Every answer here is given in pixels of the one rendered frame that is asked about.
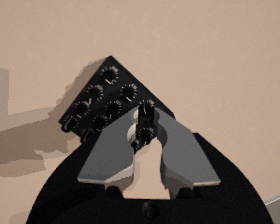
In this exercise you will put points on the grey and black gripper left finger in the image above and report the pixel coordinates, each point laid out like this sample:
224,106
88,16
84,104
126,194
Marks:
105,159

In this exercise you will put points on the black knob box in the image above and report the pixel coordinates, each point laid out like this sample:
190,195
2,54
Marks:
116,91

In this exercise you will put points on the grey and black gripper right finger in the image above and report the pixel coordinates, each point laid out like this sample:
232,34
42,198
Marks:
189,160

